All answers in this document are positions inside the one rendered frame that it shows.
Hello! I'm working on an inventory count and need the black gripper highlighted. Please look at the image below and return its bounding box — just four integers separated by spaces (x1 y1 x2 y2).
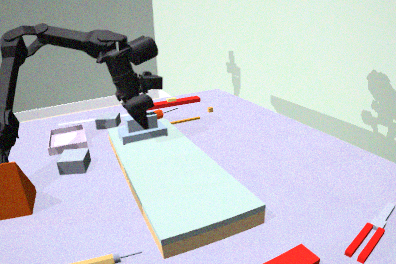
112 69 154 130

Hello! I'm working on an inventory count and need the yellow-handled awl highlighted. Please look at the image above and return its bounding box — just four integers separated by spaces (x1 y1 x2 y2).
72 251 142 264

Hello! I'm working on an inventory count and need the red long rectangular bar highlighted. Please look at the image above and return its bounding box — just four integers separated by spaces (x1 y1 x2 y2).
147 96 201 111
263 243 320 264

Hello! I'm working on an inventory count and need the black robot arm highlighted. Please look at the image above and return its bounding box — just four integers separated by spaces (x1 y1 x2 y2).
0 23 163 164

